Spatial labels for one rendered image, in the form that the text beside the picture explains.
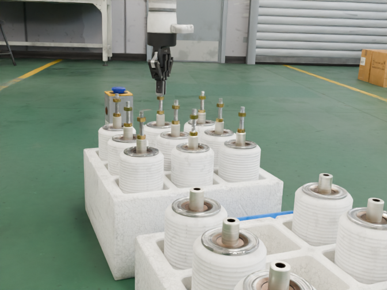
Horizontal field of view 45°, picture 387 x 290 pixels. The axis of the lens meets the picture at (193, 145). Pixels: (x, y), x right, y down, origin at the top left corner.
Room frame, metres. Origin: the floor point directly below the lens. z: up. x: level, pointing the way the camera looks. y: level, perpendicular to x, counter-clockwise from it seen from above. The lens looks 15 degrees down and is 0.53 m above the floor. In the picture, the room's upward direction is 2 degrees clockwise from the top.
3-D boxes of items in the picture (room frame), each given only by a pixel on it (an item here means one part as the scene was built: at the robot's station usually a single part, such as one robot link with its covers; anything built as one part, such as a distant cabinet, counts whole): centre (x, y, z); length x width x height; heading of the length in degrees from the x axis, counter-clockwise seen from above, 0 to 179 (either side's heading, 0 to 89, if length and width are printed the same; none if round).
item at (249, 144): (1.04, -0.11, 0.25); 0.08 x 0.08 x 0.01
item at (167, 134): (1.10, 0.05, 0.25); 0.08 x 0.08 x 0.01
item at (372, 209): (0.64, -0.27, 0.26); 0.02 x 0.02 x 0.03
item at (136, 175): (0.95, 0.11, 0.16); 0.10 x 0.10 x 0.18
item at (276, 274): (0.44, -0.10, 0.26); 0.02 x 0.02 x 0.03
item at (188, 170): (0.99, 0.00, 0.16); 0.10 x 0.10 x 0.18
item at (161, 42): (1.21, 0.09, 0.45); 0.08 x 0.08 x 0.09
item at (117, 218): (1.10, 0.05, 0.09); 0.39 x 0.39 x 0.18; 22
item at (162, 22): (1.21, 0.07, 0.52); 0.11 x 0.09 x 0.06; 73
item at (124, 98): (1.34, 0.22, 0.16); 0.07 x 0.07 x 0.31; 22
